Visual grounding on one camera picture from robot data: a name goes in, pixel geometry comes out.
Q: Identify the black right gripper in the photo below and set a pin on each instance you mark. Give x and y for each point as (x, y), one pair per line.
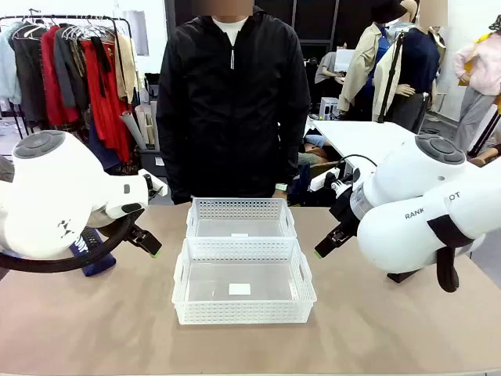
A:
(346, 211)

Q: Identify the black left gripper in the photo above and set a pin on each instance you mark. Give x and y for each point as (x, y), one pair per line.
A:
(136, 232)

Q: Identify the navy zip pouch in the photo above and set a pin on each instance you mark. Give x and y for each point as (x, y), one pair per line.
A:
(96, 262)

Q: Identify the black stapler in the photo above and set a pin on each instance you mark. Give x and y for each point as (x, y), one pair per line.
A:
(401, 275)

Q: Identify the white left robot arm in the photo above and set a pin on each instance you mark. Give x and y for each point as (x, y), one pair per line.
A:
(47, 196)

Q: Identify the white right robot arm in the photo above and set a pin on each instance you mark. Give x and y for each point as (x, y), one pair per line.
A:
(415, 211)

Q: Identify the person's left hand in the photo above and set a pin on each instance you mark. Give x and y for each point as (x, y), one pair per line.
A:
(280, 194)

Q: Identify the grey storage bin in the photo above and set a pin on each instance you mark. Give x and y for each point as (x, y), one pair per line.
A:
(150, 162)

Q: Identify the white perforated plastic basket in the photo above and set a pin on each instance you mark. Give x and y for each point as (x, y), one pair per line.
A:
(242, 282)
(242, 219)

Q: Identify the navy cloth heap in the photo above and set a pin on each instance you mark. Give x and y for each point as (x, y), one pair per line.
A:
(102, 149)

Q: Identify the white background table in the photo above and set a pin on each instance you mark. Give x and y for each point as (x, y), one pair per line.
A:
(364, 137)

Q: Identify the bundle of paper rolls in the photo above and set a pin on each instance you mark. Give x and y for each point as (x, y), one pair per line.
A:
(141, 125)

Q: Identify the long red hanging dress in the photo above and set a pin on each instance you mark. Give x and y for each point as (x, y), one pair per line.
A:
(109, 117)

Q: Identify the person in black jacket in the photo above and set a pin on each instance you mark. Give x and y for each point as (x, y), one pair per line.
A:
(231, 109)

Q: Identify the seated person in grey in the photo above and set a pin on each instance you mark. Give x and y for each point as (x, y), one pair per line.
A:
(329, 70)

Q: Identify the mannequin beige coat black hat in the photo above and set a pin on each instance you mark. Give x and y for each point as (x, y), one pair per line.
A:
(362, 66)

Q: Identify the beige hanging garment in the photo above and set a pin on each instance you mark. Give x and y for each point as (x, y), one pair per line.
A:
(127, 66)

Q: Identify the red hanging jacket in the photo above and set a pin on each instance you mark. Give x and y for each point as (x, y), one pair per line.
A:
(52, 86)

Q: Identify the grey hanging jacket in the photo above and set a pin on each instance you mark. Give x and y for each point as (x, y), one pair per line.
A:
(68, 70)

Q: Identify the mannequin navy top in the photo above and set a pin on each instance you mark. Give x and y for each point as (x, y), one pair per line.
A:
(419, 70)

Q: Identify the dark grey hanging garment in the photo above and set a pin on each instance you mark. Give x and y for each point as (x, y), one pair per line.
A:
(29, 78)

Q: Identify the mannequin pink top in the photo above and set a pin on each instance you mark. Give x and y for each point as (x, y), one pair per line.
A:
(479, 78)

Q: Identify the light blue hanging garment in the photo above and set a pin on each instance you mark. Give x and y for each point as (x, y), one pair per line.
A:
(8, 66)

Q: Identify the black clothes rack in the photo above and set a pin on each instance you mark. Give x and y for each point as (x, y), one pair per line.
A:
(78, 17)

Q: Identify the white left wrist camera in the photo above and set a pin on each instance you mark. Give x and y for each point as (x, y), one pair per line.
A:
(154, 186)

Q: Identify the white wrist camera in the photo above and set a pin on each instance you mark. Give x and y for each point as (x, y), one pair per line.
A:
(325, 182)
(154, 186)

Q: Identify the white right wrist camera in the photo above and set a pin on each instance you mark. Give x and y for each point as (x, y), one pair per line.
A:
(325, 182)

